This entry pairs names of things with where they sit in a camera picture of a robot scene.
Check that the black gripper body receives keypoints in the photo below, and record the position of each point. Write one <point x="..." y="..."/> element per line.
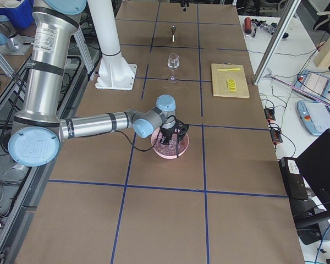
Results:
<point x="167" y="132"/>

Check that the steel double jigger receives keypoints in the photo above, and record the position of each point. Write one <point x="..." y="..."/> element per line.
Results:
<point x="173" y="30"/>

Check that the clear ice cubes pile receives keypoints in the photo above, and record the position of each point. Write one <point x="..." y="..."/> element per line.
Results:
<point x="172" y="149"/>

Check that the clear wine glass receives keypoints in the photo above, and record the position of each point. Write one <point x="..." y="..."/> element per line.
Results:
<point x="173" y="64"/>

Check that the pink bowl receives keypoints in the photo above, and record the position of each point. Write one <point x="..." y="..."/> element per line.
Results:
<point x="154" y="137"/>

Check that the bamboo cutting board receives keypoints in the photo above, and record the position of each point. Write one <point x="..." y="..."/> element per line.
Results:
<point x="219" y="81"/>

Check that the yellow plastic knife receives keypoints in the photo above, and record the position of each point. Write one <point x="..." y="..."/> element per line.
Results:
<point x="229" y="69"/>

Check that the red cylinder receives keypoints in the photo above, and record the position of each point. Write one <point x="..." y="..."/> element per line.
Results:
<point x="247" y="25"/>

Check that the black box device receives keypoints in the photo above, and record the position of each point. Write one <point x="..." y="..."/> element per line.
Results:
<point x="292" y="179"/>

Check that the teach pendant lower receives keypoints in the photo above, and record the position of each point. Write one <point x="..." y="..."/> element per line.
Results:
<point x="315" y="116"/>

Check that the teach pendant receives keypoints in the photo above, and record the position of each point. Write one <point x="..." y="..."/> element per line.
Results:
<point x="315" y="116"/>
<point x="313" y="83"/>

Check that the black monitor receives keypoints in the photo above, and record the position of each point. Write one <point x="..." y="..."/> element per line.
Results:
<point x="314" y="166"/>

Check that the teach pendant upper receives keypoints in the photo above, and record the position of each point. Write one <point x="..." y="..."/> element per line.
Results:
<point x="313" y="83"/>

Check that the blue crate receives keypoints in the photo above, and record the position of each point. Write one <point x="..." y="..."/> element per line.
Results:
<point x="20" y="16"/>

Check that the grey office chair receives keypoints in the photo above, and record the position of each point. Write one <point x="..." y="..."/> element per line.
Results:
<point x="325" y="23"/>

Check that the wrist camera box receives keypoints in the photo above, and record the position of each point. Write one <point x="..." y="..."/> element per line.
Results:
<point x="181" y="129"/>

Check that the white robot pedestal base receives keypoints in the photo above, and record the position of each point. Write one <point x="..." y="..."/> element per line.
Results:
<point x="114" y="72"/>

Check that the aluminium frame beam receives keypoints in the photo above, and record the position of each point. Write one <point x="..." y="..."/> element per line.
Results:
<point x="283" y="23"/>

